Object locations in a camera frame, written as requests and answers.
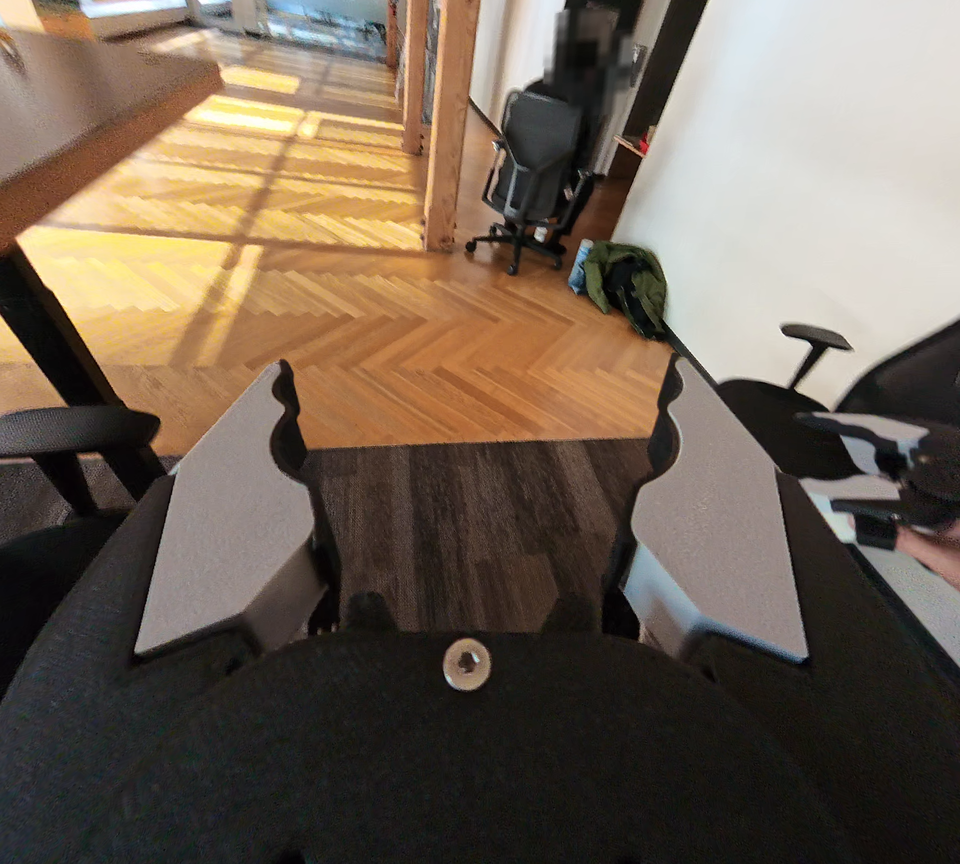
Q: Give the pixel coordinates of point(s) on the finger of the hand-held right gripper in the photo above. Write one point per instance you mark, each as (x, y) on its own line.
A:
(870, 455)
(829, 492)

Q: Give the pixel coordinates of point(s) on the person's white t-shirt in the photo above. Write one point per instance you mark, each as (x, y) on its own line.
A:
(915, 609)

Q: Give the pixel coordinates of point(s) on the wooden post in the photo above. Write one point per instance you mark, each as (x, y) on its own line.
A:
(416, 16)
(457, 53)

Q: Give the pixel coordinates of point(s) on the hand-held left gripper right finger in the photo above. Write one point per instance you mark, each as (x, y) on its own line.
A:
(720, 541)

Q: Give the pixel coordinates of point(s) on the person's right hand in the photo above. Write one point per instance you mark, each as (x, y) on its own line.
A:
(937, 552)

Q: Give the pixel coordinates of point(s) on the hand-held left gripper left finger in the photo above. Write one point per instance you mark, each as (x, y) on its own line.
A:
(225, 541)

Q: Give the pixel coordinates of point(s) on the grey mesh office chair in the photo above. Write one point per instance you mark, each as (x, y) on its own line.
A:
(540, 143)

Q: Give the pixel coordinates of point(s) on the dark office chair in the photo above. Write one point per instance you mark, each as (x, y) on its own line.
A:
(75, 429)

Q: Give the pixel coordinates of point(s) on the light blue bag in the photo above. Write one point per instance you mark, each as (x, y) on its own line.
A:
(579, 271)

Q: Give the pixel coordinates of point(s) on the green jacket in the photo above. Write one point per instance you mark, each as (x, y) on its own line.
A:
(622, 279)

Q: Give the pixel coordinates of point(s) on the black office chair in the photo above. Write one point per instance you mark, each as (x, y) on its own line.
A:
(750, 406)

